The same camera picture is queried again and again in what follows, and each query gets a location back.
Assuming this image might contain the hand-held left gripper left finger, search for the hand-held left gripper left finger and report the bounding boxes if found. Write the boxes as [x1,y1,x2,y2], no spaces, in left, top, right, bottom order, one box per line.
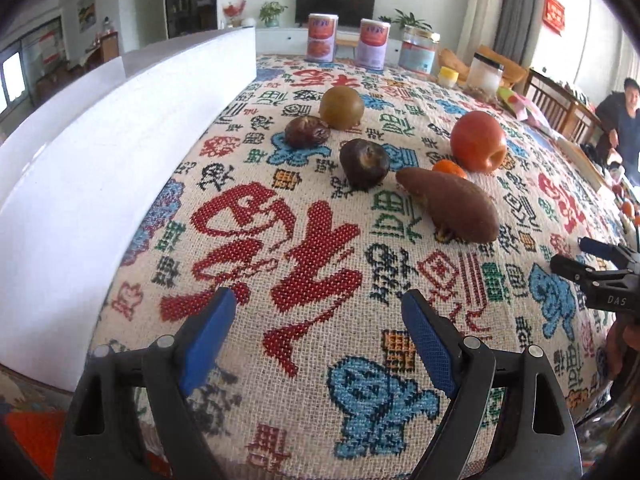
[54,286,238,480]

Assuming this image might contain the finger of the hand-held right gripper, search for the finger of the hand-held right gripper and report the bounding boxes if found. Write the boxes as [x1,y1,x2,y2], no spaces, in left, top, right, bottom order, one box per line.
[550,254,640,287]
[577,236,640,267]

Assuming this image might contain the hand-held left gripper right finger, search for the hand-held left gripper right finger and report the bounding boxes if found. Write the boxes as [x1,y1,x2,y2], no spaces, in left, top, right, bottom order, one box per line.
[400,289,583,480]

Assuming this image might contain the long sweet potato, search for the long sweet potato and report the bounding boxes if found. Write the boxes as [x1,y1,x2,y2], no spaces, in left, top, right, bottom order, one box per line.
[395,166,501,243]

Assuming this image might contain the red apple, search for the red apple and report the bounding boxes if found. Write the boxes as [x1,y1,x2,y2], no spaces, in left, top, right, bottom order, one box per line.
[450,110,507,173]

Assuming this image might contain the small tangerine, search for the small tangerine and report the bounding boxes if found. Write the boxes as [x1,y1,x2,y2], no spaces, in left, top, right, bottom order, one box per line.
[431,158,468,181]

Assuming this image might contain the smooth dark purple passion fruit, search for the smooth dark purple passion fruit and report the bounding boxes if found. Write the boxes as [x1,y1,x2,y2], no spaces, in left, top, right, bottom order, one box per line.
[339,138,392,191]

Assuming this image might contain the white cardboard box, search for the white cardboard box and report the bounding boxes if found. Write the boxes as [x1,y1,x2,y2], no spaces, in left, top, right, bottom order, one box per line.
[0,25,257,393]

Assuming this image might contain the wrinkled dark passion fruit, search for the wrinkled dark passion fruit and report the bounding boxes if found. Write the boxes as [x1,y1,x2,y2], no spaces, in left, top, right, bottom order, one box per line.
[284,115,331,150]

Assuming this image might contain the yellow-brown round fruit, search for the yellow-brown round fruit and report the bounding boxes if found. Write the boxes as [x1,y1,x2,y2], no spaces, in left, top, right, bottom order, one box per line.
[319,85,366,130]

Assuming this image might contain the person's right hand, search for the person's right hand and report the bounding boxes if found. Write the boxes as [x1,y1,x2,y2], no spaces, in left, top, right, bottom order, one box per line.
[605,317,640,386]

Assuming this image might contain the printed woven tablecloth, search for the printed woven tablecloth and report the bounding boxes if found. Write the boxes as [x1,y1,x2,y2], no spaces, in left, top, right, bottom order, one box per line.
[95,52,636,480]

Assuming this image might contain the wooden slatted chair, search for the wooden slatted chair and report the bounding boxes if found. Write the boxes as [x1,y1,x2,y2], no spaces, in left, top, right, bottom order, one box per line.
[520,67,601,143]

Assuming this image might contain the green pink packet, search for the green pink packet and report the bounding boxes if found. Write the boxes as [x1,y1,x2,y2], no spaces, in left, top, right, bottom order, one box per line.
[497,86,536,121]

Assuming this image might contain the clear jar with black lid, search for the clear jar with black lid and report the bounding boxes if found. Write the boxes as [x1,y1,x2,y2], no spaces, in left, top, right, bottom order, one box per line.
[466,52,505,93]

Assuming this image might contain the grey curtain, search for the grey curtain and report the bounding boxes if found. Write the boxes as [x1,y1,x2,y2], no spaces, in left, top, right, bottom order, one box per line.
[492,0,551,53]

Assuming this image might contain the clear jar with blue label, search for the clear jar with blue label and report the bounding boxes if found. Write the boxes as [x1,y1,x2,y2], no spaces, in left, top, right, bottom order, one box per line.
[398,25,441,78]

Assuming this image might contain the leafy potted plant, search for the leafy potted plant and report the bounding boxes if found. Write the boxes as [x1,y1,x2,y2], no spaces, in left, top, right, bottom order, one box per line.
[392,8,433,33]

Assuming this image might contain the red label can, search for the red label can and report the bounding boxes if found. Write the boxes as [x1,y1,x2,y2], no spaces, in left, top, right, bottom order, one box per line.
[356,17,392,71]
[306,12,340,63]

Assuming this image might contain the white television cabinet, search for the white television cabinet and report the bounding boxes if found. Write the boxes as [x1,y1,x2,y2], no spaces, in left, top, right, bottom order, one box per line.
[255,25,406,58]

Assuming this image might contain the wooden dining table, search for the wooden dining table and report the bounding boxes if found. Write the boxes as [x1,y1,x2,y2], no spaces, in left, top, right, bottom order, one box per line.
[82,30,121,68]

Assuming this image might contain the red flowers in vase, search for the red flowers in vase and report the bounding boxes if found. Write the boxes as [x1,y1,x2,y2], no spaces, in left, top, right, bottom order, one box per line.
[222,1,248,28]

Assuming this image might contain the green potted plant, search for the green potted plant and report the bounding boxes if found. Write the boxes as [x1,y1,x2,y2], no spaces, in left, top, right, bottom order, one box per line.
[258,1,288,28]

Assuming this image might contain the black television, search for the black television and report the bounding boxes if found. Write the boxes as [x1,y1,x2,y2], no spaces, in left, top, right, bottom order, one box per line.
[295,0,377,28]

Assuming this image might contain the red wall hanging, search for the red wall hanging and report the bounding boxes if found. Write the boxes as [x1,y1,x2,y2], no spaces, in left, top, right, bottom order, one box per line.
[542,0,566,36]

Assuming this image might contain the framed wall picture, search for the framed wall picture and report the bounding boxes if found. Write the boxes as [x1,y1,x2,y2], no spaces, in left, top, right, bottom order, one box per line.
[76,0,97,31]

